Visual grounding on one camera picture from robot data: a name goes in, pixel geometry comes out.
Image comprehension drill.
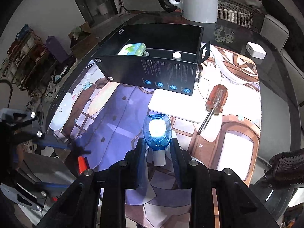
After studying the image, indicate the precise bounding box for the brown cardboard box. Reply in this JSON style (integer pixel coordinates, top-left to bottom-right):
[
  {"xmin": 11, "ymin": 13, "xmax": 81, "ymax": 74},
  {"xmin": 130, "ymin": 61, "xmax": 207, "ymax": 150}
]
[{"xmin": 68, "ymin": 22, "xmax": 92, "ymax": 58}]

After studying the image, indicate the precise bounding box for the black round object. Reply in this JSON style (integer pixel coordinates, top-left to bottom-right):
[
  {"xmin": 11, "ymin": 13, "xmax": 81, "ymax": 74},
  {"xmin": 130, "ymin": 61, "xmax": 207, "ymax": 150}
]
[{"xmin": 52, "ymin": 57, "xmax": 77, "ymax": 84}]

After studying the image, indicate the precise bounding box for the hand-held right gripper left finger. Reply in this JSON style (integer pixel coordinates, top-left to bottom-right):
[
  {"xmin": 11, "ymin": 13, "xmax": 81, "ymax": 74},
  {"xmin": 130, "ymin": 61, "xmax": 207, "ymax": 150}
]
[{"xmin": 37, "ymin": 138, "xmax": 149, "ymax": 228}]

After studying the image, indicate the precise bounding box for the white wicker basket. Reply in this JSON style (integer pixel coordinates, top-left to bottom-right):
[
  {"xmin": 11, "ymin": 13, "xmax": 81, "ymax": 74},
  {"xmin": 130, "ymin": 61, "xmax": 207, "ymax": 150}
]
[{"xmin": 217, "ymin": 1, "xmax": 254, "ymax": 29}]

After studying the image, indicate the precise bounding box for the white charger cube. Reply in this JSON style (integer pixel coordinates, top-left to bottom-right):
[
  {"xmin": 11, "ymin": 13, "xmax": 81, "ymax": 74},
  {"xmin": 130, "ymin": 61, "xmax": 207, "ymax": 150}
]
[{"xmin": 246, "ymin": 41, "xmax": 267, "ymax": 60}]

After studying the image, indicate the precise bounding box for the black cardboard box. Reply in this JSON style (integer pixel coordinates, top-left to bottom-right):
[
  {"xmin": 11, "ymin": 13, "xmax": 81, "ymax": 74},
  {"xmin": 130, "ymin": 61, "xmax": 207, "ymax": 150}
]
[{"xmin": 91, "ymin": 24, "xmax": 211, "ymax": 97}]

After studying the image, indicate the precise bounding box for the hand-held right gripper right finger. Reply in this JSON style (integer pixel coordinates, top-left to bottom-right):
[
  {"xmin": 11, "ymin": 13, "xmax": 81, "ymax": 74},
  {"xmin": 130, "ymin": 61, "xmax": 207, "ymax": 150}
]
[{"xmin": 170, "ymin": 138, "xmax": 281, "ymax": 228}]

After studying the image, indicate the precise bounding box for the white patterned slipper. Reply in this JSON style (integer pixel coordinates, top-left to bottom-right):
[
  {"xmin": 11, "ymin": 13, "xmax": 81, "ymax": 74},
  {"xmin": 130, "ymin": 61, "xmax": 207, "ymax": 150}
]
[{"xmin": 44, "ymin": 81, "xmax": 61, "ymax": 103}]

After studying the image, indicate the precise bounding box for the white bucket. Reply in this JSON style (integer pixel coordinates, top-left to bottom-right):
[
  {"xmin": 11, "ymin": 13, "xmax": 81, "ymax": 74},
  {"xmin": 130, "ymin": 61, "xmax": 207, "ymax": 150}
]
[{"xmin": 97, "ymin": 2, "xmax": 109, "ymax": 15}]

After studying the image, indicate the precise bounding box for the orange handle screwdriver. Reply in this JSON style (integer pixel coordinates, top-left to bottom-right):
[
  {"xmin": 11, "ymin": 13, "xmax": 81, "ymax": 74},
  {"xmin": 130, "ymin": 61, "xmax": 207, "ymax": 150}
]
[{"xmin": 198, "ymin": 84, "xmax": 229, "ymax": 135}]

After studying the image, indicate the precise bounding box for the white flat box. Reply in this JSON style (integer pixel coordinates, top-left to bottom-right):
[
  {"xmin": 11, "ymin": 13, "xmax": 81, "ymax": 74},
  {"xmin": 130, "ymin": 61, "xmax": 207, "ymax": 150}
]
[{"xmin": 148, "ymin": 89, "xmax": 215, "ymax": 124}]

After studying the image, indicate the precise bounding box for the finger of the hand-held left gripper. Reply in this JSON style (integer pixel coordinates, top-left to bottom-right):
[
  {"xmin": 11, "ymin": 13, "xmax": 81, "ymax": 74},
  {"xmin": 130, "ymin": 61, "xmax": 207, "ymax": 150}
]
[
  {"xmin": 36, "ymin": 182, "xmax": 70, "ymax": 192},
  {"xmin": 36, "ymin": 130, "xmax": 92, "ymax": 155}
]

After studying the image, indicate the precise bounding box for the green white packet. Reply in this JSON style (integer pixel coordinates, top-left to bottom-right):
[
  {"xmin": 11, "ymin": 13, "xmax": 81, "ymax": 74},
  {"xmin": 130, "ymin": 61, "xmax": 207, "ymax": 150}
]
[{"xmin": 118, "ymin": 43, "xmax": 146, "ymax": 56}]

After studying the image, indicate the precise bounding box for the blue faceted bottle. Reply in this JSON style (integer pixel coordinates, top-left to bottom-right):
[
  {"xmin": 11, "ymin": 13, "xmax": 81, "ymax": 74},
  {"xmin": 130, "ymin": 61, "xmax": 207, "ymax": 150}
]
[{"xmin": 143, "ymin": 114, "xmax": 172, "ymax": 167}]

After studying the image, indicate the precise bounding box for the dark brown dotted object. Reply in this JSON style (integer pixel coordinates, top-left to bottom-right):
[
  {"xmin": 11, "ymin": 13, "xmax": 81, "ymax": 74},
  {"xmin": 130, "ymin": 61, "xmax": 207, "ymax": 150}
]
[{"xmin": 264, "ymin": 148, "xmax": 304, "ymax": 189}]

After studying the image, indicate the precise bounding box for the orange plastic item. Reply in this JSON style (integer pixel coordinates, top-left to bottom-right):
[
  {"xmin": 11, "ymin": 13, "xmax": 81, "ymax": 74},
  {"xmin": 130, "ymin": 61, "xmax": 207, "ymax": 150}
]
[{"xmin": 78, "ymin": 156, "xmax": 87, "ymax": 174}]

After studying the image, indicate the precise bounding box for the purple bag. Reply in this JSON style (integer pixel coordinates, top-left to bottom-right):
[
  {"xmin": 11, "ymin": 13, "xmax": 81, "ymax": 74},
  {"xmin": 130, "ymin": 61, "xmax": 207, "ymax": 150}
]
[{"xmin": 46, "ymin": 35, "xmax": 69, "ymax": 62}]

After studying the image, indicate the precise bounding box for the wooden shoe rack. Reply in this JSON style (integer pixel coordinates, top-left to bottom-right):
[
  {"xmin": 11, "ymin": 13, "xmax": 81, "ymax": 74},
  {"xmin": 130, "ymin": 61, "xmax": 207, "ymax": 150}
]
[{"xmin": 0, "ymin": 24, "xmax": 49, "ymax": 91}]

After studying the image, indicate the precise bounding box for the printed desk mat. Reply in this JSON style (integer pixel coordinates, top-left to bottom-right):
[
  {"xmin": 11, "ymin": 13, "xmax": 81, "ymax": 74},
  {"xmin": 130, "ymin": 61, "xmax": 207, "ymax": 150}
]
[{"xmin": 49, "ymin": 44, "xmax": 262, "ymax": 228}]

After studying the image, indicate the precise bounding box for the spotted dog coaster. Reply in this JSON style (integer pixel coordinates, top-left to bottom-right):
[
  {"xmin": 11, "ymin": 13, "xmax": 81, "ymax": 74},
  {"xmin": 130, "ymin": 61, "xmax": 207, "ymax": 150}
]
[{"xmin": 213, "ymin": 27, "xmax": 235, "ymax": 44}]

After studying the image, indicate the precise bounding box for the mop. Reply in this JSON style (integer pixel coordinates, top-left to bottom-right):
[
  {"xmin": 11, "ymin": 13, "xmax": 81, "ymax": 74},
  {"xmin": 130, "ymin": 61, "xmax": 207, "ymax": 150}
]
[{"xmin": 117, "ymin": 0, "xmax": 129, "ymax": 16}]

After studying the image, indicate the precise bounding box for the white electric kettle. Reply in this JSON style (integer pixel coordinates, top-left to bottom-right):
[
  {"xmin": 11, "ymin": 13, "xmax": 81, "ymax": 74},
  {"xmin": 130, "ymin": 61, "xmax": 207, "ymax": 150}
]
[{"xmin": 165, "ymin": 0, "xmax": 232, "ymax": 24}]

